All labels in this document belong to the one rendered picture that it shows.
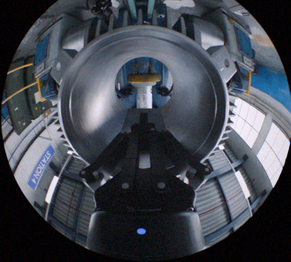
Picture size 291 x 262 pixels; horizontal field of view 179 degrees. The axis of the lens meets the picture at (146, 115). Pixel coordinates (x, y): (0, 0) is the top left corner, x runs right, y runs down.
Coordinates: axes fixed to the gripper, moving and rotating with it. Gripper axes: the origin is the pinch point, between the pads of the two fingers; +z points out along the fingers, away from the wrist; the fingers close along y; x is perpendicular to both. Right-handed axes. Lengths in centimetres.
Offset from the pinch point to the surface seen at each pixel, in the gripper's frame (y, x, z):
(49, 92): -59, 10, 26
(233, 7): 19.9, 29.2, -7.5
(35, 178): -243, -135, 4
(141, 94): -1.4, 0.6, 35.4
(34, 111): -317, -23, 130
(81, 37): -26.6, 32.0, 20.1
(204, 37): 27.0, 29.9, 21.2
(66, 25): -43, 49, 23
